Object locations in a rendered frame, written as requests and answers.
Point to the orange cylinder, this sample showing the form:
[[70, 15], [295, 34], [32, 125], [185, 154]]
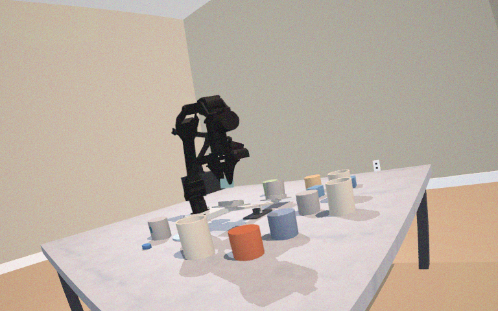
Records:
[[312, 180], [246, 242]]

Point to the beige cup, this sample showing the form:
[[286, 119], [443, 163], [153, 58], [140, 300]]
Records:
[[340, 196], [339, 174], [195, 237]]

